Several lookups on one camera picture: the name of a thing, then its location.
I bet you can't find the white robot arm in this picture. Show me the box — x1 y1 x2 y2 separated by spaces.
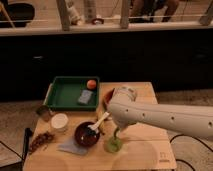
107 86 213 141

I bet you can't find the green plastic cup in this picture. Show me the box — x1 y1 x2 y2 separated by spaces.
105 137 122 153

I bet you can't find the white paper cup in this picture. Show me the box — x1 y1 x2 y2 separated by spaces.
50 113 69 132

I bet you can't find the orange fruit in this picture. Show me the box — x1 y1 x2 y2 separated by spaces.
87 80 97 90

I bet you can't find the yellow banana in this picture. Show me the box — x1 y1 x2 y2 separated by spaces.
97 111 105 135

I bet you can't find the white plastic spoon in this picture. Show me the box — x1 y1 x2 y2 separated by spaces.
88 112 110 131

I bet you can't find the green plastic tray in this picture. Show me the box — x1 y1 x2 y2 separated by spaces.
45 76 99 111

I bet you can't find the dark red bowl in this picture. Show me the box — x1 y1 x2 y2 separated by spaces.
74 122 100 148

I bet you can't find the grey cloth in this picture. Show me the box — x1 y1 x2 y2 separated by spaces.
58 137 88 155

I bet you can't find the dried red chili bunch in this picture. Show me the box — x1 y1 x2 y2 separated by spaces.
29 132 54 153

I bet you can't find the black chair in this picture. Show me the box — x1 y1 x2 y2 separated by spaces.
0 3 35 28

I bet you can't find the black cable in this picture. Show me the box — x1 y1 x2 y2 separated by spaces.
169 133 213 171

